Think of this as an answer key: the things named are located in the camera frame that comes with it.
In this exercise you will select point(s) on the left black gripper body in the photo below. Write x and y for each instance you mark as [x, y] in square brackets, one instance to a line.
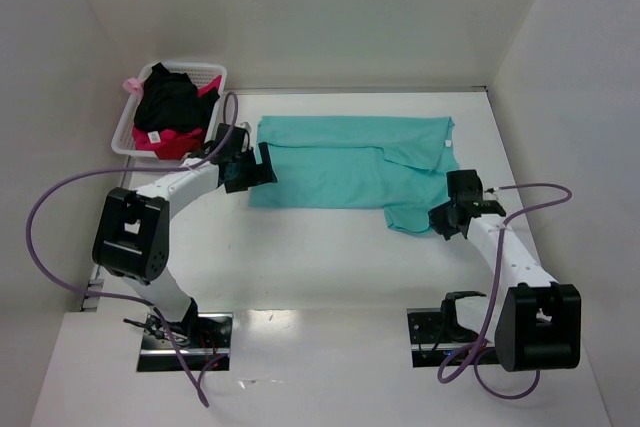
[251, 170]

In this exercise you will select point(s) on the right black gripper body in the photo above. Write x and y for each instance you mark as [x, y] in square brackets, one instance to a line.
[451, 214]

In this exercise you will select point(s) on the teal t shirt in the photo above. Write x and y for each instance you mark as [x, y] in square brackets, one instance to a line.
[397, 165]

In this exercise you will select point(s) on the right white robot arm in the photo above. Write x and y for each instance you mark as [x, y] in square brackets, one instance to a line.
[532, 321]

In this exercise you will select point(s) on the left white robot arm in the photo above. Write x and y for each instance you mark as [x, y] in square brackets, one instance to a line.
[133, 236]

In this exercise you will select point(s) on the red pink t shirt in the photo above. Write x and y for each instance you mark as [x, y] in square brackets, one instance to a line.
[168, 144]

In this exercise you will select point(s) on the black t shirt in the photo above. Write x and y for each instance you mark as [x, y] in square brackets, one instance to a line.
[171, 101]

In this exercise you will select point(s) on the white plastic basket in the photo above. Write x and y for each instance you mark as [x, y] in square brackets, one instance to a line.
[200, 73]

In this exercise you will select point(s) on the light pink cloth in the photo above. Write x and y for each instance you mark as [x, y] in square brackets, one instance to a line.
[133, 86]

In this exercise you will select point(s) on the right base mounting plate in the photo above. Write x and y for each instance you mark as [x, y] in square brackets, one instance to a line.
[431, 340]

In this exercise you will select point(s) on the base mounting plate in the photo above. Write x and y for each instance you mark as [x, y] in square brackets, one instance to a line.
[431, 340]
[213, 342]

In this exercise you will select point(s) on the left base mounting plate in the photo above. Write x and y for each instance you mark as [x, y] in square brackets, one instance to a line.
[213, 342]

